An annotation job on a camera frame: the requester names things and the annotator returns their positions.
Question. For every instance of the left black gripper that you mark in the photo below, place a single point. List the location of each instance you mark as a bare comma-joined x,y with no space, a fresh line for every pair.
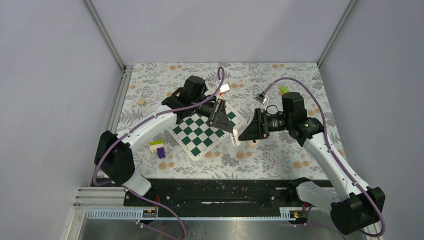
218,117

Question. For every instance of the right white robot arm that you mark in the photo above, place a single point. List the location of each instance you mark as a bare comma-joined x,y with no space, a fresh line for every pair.
353,205

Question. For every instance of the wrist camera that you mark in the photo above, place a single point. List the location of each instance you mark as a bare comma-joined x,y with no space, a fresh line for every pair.
224,88
261,98

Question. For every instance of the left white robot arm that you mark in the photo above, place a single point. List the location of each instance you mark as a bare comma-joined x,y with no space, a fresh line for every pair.
114,154

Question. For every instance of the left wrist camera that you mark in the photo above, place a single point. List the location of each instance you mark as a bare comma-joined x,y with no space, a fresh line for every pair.
224,88

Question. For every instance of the beige earbud charging case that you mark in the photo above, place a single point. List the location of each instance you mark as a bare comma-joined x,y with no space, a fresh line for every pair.
252,143

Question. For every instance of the green white purple block stack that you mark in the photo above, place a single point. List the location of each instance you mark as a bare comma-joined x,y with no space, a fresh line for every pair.
158,147

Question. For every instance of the green block right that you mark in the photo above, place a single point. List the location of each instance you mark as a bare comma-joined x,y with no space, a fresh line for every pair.
283,89

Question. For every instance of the floral patterned table mat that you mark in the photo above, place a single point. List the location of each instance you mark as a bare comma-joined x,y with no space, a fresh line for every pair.
278,157

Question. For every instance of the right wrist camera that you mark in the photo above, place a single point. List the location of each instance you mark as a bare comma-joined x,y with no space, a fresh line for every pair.
261,98

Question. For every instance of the white earbud case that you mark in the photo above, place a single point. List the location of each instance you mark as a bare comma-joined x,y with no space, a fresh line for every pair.
234,137

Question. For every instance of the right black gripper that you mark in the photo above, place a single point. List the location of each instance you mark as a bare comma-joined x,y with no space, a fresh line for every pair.
256,130

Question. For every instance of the green white chessboard mat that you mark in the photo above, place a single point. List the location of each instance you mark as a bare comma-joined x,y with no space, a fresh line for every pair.
195,137

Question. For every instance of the small wooden cube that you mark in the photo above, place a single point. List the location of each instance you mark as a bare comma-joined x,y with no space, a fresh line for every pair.
142,102

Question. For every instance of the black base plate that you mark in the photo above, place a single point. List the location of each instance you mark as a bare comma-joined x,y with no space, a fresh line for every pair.
225,198

